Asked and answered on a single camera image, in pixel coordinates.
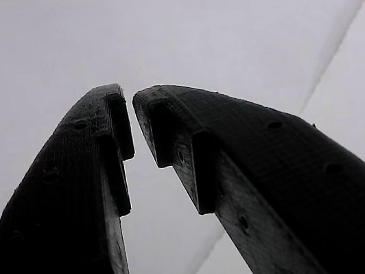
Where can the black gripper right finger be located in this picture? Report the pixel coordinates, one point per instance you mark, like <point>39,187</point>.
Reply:
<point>299,195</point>

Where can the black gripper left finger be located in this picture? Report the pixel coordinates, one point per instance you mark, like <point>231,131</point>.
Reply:
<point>59,215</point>

